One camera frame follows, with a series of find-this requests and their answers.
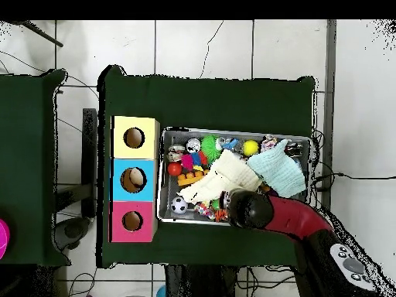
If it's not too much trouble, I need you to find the cream knitted cloth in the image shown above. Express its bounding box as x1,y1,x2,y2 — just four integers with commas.
179,149,263,206

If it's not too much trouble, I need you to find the colourful patterned white cloth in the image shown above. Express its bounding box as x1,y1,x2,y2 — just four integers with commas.
259,134,278,154

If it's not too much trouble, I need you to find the silver mesh bin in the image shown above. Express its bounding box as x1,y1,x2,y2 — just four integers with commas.
156,126,312,232

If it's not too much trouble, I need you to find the wooden box with three holes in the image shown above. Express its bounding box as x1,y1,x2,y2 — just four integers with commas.
108,115,161,244

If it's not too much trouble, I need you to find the pink blue red spiky toy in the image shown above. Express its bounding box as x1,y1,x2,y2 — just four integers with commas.
180,150,209,172

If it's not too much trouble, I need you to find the orange toy block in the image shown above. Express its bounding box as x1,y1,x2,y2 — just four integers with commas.
176,169,209,187

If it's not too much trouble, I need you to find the green spiky ball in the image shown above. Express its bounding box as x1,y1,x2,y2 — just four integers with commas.
200,134,220,162

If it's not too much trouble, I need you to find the red ball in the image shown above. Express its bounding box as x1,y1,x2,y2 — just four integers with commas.
167,162,183,178

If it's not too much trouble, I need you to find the small soccer ball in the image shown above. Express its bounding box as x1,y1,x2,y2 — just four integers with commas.
170,196,189,215

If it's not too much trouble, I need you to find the yellow ball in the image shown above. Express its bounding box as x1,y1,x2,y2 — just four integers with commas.
242,139,260,157

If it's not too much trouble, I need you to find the tiger striped toy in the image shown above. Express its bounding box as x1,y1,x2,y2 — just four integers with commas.
213,207,231,224

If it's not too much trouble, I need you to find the dark green tablecloth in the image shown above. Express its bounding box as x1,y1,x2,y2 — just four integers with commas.
96,64,316,274

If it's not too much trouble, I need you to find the mint knitted cloth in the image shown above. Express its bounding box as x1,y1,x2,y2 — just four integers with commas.
246,138,307,199

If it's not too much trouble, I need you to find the grey rounded floor object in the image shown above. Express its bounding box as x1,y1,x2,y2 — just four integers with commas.
53,216,91,252

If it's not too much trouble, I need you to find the dark green side table cloth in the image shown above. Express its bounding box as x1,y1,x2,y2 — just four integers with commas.
0,69,71,268

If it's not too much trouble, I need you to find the black rod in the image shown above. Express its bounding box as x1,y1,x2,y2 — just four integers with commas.
18,20,65,48

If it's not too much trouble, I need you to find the pink ball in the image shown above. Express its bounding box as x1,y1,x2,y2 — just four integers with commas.
0,218,11,260

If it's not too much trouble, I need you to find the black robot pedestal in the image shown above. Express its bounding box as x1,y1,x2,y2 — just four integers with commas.
164,264,240,297

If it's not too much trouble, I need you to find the black floor cable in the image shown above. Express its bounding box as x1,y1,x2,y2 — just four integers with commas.
312,172,396,182

